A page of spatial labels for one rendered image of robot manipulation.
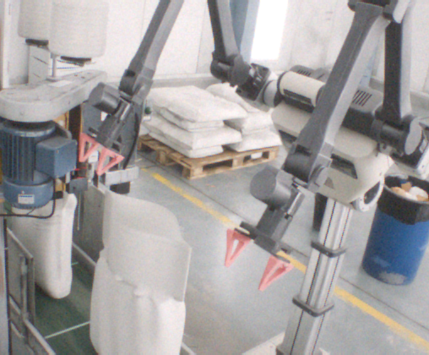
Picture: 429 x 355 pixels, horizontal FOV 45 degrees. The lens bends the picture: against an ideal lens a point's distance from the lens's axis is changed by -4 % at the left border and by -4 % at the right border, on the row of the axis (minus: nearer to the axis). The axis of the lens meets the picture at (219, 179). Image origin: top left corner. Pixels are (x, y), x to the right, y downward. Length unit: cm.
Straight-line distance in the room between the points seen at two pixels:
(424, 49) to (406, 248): 662
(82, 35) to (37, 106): 23
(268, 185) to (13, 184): 84
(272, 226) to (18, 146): 79
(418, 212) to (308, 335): 162
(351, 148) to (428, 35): 839
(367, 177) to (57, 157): 88
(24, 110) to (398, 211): 259
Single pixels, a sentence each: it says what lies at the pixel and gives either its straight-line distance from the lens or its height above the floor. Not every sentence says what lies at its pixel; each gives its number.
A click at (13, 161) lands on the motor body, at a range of 157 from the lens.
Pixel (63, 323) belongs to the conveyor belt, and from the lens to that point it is 231.
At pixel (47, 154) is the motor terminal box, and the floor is 128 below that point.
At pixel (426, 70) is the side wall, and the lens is 988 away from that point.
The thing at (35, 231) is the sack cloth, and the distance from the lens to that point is 230.
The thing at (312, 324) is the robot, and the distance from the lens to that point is 208.
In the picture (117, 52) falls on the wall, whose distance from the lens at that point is 672.
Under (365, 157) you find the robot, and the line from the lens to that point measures 153.
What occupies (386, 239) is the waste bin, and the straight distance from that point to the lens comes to 364.
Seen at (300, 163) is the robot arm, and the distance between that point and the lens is 105.
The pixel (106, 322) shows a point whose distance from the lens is 197.
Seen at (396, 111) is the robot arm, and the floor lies 158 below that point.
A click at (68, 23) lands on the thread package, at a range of 152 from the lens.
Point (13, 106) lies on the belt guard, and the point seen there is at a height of 141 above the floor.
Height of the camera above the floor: 184
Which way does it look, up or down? 23 degrees down
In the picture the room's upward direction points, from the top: 9 degrees clockwise
